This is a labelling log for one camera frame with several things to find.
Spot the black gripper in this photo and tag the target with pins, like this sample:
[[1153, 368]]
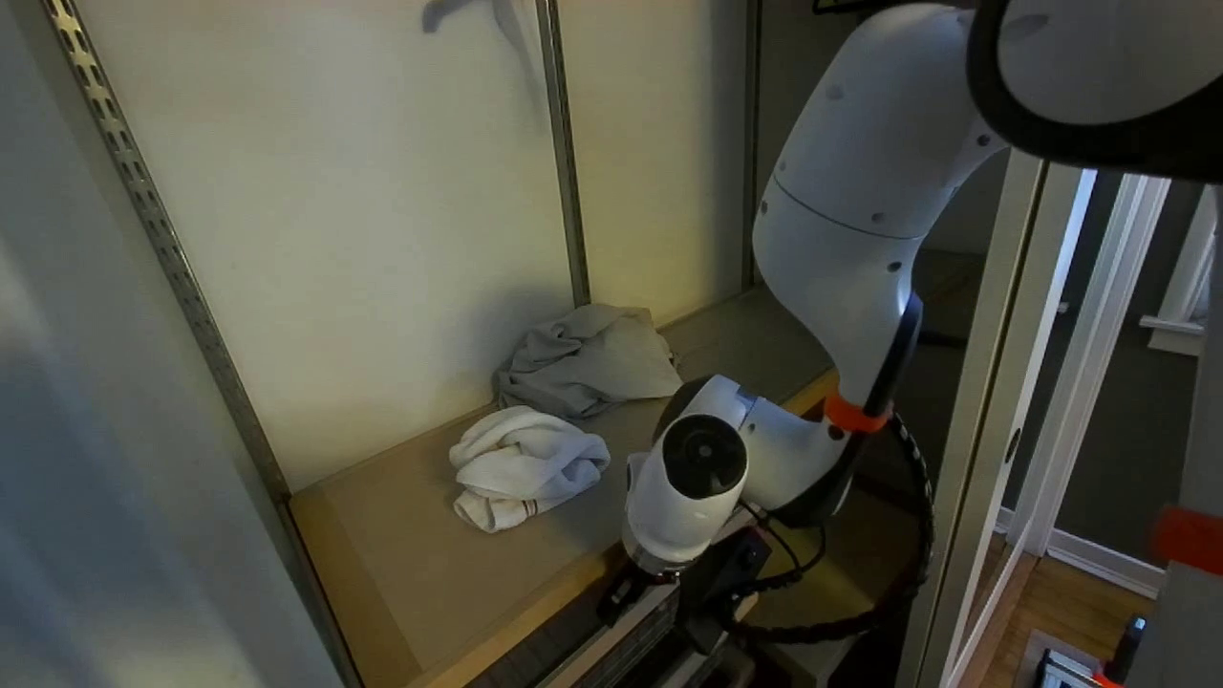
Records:
[[711, 580]]

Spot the mesh pull-out shelf wooden frame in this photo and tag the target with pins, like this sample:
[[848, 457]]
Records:
[[623, 652]]

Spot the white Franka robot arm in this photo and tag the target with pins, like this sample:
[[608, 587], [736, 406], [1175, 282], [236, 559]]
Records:
[[864, 254]]

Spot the crumpled white cloth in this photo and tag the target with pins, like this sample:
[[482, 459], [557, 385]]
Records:
[[521, 462]]

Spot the crumpled grey cloth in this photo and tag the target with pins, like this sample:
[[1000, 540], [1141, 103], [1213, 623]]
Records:
[[592, 366]]

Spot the wooden drawer unit top board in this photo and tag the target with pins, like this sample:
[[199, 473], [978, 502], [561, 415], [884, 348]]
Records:
[[420, 573]]

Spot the black floor equipment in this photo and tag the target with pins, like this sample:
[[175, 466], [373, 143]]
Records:
[[1082, 664]]

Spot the red block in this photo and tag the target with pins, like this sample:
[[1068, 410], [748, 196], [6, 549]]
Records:
[[1190, 540]]

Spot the white closet door frame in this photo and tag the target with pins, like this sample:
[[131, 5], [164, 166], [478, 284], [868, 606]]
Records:
[[1005, 443]]

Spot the slotted metal shelf rail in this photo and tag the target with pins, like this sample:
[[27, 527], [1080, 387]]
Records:
[[164, 282], [561, 154]]

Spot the white window frame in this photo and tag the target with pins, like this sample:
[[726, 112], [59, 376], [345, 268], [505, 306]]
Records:
[[1190, 306]]

